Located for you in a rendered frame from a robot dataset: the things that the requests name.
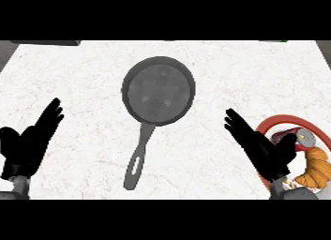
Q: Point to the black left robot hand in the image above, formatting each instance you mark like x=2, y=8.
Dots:
x=29, y=146

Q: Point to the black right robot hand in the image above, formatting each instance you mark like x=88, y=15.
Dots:
x=265, y=150

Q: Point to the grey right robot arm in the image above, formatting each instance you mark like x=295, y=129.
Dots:
x=290, y=190

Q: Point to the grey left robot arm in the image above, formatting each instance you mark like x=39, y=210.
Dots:
x=15, y=189

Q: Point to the golden brown croissant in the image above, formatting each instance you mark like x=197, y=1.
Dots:
x=318, y=170

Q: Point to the red-rimmed white plate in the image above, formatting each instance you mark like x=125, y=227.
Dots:
x=327, y=137

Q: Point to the dark grey frying pan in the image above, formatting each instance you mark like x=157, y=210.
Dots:
x=157, y=93

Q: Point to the dark red can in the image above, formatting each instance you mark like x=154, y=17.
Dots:
x=298, y=139

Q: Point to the green object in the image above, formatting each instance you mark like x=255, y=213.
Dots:
x=275, y=41

